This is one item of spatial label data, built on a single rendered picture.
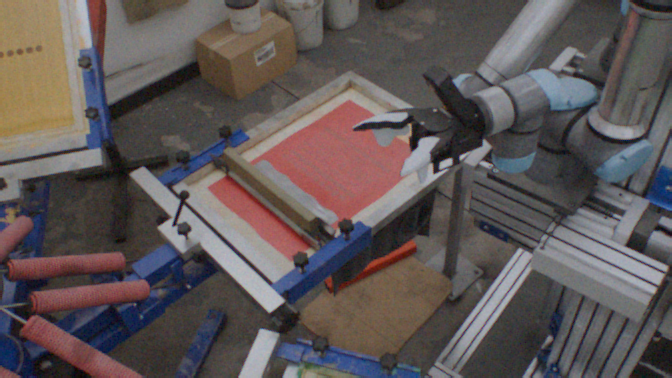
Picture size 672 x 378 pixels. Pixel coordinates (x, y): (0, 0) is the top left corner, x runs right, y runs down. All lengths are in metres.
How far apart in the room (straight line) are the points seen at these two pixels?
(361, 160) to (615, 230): 0.82
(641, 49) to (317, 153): 1.12
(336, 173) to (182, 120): 1.99
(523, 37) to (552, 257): 0.55
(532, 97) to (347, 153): 1.04
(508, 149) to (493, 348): 1.42
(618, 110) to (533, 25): 0.25
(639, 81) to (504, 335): 1.45
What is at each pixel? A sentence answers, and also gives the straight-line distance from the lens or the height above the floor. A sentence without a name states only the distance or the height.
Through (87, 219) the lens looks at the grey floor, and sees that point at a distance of 3.46.
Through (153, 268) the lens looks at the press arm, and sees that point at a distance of 1.74.
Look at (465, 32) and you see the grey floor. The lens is 4.43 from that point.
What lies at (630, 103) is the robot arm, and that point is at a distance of 1.33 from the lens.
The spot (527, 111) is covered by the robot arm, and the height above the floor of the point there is 1.66.
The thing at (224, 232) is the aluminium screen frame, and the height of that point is 0.99.
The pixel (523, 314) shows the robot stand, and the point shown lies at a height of 0.21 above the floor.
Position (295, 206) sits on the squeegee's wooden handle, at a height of 1.06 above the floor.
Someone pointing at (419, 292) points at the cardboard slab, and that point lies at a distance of 2.84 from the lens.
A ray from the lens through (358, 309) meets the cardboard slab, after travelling 2.79.
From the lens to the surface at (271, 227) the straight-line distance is 1.86.
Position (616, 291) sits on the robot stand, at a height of 1.16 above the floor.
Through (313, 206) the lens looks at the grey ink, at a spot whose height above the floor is 0.96.
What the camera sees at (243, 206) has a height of 0.96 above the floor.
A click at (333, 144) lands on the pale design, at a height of 0.96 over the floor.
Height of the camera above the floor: 2.35
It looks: 46 degrees down
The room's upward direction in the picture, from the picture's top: 4 degrees counter-clockwise
